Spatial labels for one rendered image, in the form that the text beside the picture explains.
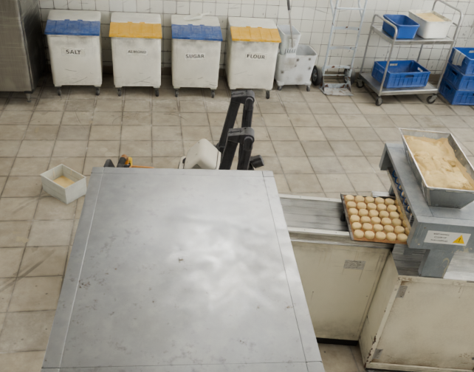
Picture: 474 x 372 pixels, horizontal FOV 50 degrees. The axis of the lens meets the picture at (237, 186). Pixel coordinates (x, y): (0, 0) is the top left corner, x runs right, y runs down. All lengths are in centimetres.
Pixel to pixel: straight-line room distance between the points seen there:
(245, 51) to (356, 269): 347
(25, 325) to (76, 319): 246
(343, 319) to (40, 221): 236
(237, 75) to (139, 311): 503
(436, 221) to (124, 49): 404
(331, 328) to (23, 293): 197
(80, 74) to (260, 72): 197
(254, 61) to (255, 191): 459
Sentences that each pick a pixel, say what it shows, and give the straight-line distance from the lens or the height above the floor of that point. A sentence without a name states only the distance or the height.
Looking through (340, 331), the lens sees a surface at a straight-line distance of 325.
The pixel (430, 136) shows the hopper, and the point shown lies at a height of 129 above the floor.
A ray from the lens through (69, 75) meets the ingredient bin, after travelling 589.
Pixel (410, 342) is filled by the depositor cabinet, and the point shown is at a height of 33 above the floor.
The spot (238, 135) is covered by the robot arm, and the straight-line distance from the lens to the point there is 242.
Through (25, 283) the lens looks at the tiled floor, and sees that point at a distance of 371.
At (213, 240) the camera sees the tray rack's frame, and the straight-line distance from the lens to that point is 115.
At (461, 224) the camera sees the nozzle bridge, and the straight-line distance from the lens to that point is 257.
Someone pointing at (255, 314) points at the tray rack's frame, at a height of 182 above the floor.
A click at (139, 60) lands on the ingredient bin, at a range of 575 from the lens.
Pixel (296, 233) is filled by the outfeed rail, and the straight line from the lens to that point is 268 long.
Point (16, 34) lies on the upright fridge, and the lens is 553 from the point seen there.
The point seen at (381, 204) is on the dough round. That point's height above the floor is 92.
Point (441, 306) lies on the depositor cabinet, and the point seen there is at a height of 63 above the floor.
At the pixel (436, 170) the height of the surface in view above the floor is 128.
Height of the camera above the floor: 258
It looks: 35 degrees down
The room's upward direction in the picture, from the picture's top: 6 degrees clockwise
